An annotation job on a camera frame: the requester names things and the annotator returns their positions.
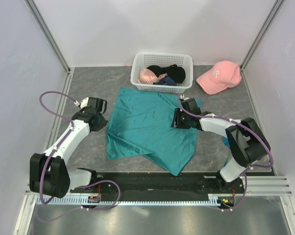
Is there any teal satin napkin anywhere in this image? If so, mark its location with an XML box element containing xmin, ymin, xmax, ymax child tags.
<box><xmin>106</xmin><ymin>87</ymin><xmax>198</xmax><ymax>176</ymax></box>

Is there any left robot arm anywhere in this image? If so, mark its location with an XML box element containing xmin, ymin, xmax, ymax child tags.
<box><xmin>29</xmin><ymin>97</ymin><xmax>108</xmax><ymax>198</ymax></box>

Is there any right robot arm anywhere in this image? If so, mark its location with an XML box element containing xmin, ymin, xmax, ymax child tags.
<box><xmin>172</xmin><ymin>94</ymin><xmax>273</xmax><ymax>193</ymax></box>

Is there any navy blue garment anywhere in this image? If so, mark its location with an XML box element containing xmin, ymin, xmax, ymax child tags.
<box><xmin>154</xmin><ymin>76</ymin><xmax>177</xmax><ymax>86</ymax></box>

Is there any black garment in basket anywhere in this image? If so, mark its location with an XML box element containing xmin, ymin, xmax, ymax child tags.
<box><xmin>147</xmin><ymin>64</ymin><xmax>186</xmax><ymax>84</ymax></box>

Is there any pink baseball cap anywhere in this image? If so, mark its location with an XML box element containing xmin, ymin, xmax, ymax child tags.
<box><xmin>196</xmin><ymin>61</ymin><xmax>242</xmax><ymax>95</ymax></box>

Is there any white plastic basket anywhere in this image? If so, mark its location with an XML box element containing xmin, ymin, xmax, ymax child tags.
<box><xmin>130</xmin><ymin>52</ymin><xmax>193</xmax><ymax>93</ymax></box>

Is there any peach satin garment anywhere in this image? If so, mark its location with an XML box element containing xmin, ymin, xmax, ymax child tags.
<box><xmin>137</xmin><ymin>69</ymin><xmax>161</xmax><ymax>85</ymax></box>

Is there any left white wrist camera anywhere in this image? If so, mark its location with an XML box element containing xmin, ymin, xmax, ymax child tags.
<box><xmin>74</xmin><ymin>97</ymin><xmax>89</xmax><ymax>109</ymax></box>

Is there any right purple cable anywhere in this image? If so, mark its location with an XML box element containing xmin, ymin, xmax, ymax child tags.
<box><xmin>177</xmin><ymin>94</ymin><xmax>273</xmax><ymax>212</ymax></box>

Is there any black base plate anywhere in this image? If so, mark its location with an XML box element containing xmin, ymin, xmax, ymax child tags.
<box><xmin>69</xmin><ymin>171</ymin><xmax>246</xmax><ymax>196</ymax></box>

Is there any light blue cable duct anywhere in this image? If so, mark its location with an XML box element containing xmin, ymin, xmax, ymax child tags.
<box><xmin>48</xmin><ymin>194</ymin><xmax>221</xmax><ymax>207</ymax></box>

